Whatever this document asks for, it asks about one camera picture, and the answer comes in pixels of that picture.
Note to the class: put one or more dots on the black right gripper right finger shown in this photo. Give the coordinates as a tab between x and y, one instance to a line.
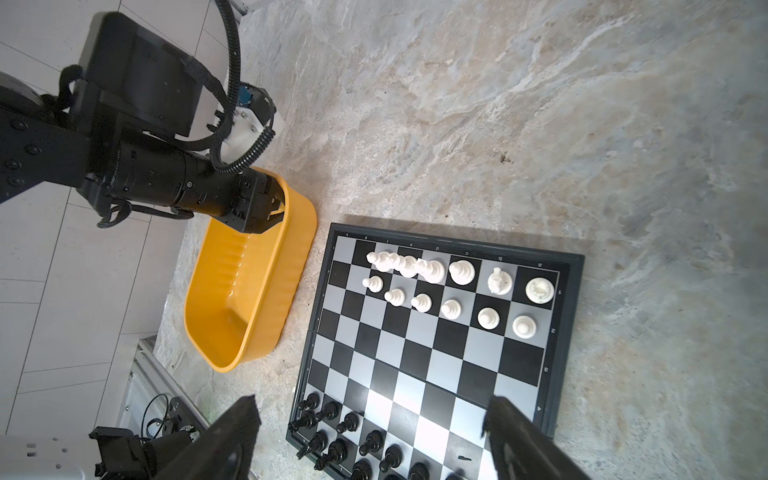
520	450

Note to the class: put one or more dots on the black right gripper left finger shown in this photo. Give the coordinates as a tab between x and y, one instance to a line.
224	450

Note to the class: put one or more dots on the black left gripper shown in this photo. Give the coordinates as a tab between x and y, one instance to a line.
258	205

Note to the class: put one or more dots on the yellow plastic tub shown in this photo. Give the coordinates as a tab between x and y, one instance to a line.
243	285

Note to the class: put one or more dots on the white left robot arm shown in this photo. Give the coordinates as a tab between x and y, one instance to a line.
139	125

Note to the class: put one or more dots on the white pawn front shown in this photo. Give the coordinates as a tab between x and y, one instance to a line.
524	327

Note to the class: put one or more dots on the white pawn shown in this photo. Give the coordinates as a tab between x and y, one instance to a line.
421	302
524	327
451	309
488	318
396	297

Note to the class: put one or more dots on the black white chessboard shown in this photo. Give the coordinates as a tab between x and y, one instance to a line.
383	388

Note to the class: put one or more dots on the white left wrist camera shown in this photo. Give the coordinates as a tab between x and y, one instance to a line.
254	111

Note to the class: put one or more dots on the aluminium rail frame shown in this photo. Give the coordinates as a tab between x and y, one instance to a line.
153	403

